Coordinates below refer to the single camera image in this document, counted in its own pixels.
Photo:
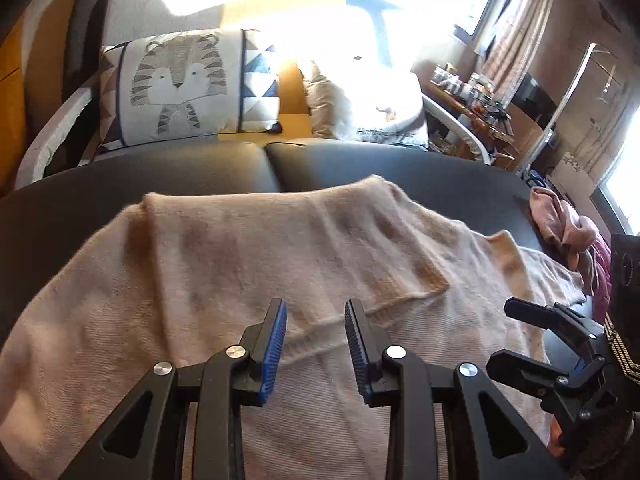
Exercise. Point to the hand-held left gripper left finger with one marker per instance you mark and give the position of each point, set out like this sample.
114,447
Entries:
272,355

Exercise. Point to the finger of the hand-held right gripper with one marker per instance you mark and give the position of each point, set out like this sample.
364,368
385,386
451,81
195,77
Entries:
520,367
545,312

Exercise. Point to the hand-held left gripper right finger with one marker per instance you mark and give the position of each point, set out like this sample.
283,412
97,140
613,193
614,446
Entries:
357,355

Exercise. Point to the beige knit sweater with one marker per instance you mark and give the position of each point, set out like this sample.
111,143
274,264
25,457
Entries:
250,260

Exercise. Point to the person's right hand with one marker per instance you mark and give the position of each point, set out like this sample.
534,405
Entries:
557,440

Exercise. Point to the pink knit sweater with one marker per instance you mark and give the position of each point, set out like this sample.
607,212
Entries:
555,210

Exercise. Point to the small side window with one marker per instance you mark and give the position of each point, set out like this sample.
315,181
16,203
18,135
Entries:
620,180

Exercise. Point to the white printed carton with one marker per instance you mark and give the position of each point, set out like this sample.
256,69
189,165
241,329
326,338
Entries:
570,172

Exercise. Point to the white metal stand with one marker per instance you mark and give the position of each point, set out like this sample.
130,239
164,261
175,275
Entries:
562,105

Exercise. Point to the black monitor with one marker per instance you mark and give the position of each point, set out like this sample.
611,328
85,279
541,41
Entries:
532,95

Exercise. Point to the wooden side table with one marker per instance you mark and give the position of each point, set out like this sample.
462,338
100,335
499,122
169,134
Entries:
450,105

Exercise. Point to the row of glass jars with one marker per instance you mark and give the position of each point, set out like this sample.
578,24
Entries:
465,85

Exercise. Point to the deer print cushion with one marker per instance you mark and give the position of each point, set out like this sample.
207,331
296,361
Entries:
360,105

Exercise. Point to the beige patterned curtain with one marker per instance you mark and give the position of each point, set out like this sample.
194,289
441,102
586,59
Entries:
520,20

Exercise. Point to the tiger print cushion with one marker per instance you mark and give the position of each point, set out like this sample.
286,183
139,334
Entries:
175,85

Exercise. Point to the wooden wardrobe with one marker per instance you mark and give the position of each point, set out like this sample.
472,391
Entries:
10,110

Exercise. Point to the grey fabric sofa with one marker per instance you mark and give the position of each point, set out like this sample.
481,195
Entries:
135,5

